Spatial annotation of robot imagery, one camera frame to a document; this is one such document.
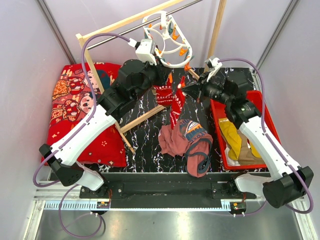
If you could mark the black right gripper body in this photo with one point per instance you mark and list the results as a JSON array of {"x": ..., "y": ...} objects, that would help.
[{"x": 213, "y": 90}]

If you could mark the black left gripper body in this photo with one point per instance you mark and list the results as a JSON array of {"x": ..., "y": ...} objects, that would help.
[{"x": 157, "y": 77}]

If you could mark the red patterned sock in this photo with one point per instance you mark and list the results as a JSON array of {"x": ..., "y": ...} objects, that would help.
[
  {"x": 164, "y": 95},
  {"x": 177, "y": 105}
]

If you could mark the white plastic clip hanger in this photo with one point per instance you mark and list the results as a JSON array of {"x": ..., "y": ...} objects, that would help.
[{"x": 171, "y": 46}]

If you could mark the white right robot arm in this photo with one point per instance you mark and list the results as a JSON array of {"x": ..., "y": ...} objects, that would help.
[{"x": 288, "y": 181}]

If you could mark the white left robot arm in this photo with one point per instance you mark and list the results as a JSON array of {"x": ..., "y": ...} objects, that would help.
[{"x": 134, "y": 78}]

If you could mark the red plastic bin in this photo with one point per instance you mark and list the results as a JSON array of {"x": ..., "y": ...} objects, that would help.
[{"x": 218, "y": 112}]

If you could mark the yellow sock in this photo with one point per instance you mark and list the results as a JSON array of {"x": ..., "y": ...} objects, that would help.
[{"x": 232, "y": 138}]

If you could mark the maroon printed shirt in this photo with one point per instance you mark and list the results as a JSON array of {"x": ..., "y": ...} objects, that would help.
[{"x": 188, "y": 138}]

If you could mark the metal hanging rod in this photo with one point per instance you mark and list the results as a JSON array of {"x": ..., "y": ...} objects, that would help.
[{"x": 142, "y": 25}]

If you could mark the plain brown sock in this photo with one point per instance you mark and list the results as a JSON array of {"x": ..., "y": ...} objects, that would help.
[{"x": 246, "y": 157}]

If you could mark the red patterned pillow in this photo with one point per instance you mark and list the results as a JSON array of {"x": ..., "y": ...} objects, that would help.
[{"x": 72, "y": 99}]

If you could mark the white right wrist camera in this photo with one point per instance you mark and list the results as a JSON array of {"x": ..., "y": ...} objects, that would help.
[{"x": 213, "y": 64}]

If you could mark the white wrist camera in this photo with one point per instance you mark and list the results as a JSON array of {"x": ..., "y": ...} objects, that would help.
[
  {"x": 213, "y": 64},
  {"x": 144, "y": 50}
]

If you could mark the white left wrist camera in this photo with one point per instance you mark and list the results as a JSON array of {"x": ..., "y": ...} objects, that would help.
[{"x": 144, "y": 50}]

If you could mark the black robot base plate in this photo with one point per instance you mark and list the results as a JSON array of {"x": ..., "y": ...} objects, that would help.
[{"x": 167, "y": 191}]

